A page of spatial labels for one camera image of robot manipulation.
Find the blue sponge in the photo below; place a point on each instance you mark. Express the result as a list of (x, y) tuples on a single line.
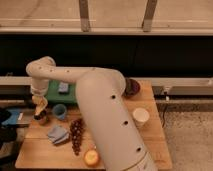
[(63, 88)]

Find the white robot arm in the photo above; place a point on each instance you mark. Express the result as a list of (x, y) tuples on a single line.
[(99, 96)]

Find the yellow banana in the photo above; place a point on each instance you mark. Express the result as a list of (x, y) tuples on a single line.
[(39, 108)]

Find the blue folded cloth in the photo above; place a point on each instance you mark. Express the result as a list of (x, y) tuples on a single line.
[(57, 134)]

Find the small metal cup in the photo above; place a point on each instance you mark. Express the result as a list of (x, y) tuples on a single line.
[(41, 118)]

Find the green plastic tray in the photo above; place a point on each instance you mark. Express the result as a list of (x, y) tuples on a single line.
[(54, 96)]

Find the orange fruit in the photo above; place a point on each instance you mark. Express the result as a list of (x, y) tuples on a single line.
[(91, 158)]

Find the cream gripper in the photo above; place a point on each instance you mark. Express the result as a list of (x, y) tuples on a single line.
[(39, 100)]

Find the dark grape bunch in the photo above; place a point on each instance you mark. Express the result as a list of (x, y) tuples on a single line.
[(76, 131)]

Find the white paper cup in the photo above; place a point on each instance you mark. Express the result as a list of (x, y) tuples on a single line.
[(140, 116)]

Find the blue plastic cup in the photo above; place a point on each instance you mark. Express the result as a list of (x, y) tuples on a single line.
[(59, 111)]

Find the dark brown bowl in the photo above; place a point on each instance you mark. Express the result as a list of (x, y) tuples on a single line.
[(132, 87)]

